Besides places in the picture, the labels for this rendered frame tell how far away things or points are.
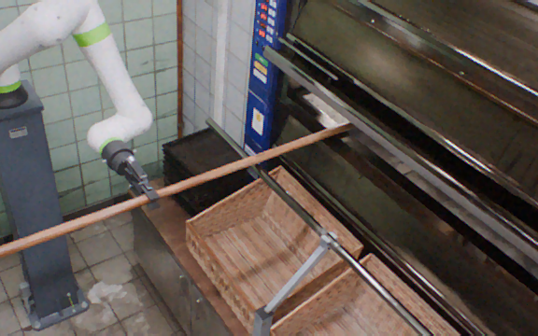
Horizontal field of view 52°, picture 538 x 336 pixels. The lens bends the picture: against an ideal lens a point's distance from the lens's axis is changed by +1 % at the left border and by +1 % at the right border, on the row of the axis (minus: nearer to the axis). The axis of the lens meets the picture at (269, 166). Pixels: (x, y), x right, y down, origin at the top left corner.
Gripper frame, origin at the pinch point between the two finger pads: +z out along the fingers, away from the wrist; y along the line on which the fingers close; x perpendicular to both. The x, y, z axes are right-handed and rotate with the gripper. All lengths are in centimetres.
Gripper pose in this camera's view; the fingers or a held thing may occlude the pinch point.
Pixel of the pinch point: (150, 196)
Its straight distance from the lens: 173.4
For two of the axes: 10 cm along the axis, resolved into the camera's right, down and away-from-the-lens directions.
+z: 5.9, 5.6, -5.9
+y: -1.0, 7.7, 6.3
